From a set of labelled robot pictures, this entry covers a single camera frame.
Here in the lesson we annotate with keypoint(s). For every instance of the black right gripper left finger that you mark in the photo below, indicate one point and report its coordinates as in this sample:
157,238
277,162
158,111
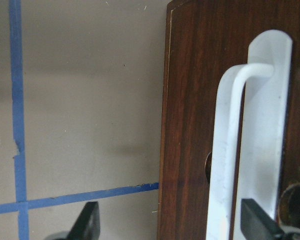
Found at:
86,227

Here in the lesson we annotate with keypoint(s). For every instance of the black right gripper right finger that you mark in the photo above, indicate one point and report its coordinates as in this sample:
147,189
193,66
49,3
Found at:
256,224

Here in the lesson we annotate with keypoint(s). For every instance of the brown paper table mat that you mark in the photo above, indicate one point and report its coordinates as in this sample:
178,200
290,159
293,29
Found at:
80,115

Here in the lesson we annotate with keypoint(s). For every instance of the wooden drawer with white handle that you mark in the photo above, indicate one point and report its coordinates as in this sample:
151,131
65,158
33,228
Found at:
230,114

